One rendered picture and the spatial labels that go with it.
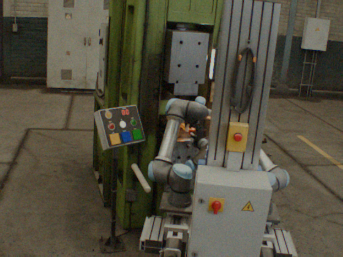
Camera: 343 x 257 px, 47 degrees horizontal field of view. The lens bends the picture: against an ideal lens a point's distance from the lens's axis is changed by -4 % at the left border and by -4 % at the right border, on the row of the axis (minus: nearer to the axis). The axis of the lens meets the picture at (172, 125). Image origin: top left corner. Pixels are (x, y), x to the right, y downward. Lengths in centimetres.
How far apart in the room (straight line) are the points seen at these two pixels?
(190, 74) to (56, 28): 553
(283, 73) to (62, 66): 519
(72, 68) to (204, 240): 689
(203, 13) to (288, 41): 688
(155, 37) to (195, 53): 34
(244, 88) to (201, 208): 58
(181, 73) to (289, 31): 708
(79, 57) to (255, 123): 678
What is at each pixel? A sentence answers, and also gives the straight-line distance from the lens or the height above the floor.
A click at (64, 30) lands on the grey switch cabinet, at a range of 845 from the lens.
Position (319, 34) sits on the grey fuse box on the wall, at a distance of 1031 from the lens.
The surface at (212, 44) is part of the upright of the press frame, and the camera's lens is 342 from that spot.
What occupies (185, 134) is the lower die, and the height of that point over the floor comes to 94.
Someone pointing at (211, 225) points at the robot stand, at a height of 102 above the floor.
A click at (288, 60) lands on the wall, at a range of 1019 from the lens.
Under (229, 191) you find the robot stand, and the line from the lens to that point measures 184.
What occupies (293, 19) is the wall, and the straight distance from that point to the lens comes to 1012.
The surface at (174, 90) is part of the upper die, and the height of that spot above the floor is 131.
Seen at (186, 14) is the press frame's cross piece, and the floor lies 190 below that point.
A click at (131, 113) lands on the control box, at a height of 115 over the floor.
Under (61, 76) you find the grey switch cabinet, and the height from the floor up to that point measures 35.
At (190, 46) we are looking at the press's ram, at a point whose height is 166.
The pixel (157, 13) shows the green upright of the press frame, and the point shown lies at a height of 188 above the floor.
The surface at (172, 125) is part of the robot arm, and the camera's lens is 251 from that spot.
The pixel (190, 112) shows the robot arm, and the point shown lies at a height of 134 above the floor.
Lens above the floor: 199
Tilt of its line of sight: 17 degrees down
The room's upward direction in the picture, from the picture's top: 5 degrees clockwise
